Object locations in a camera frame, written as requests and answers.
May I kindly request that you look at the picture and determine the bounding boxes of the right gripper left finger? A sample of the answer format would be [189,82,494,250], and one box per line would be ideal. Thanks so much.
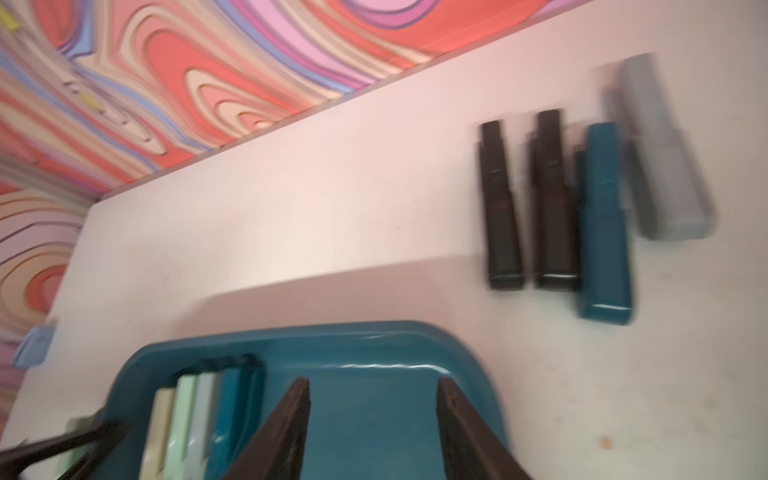
[223,377,311,480]

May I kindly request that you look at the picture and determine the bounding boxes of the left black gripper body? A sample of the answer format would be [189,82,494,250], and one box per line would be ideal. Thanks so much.
[1,421,126,479]

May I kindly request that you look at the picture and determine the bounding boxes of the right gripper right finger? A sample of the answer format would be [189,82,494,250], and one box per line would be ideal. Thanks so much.
[436,377,531,480]

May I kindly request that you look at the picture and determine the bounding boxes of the teal pliers front row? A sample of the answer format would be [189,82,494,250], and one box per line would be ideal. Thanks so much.
[204,363,264,480]

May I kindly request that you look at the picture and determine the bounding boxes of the teal plastic storage box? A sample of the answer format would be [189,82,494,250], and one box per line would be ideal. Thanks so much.
[94,321,508,479]

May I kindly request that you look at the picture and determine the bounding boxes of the black pliers far left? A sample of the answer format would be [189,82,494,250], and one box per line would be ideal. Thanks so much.
[478,120,526,291]

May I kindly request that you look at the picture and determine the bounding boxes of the black pliers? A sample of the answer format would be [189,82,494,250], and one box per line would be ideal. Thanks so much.
[478,120,526,291]
[529,109,581,291]

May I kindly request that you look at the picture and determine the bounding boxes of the small blue clip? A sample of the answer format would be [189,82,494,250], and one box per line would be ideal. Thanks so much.
[12,324,56,370]

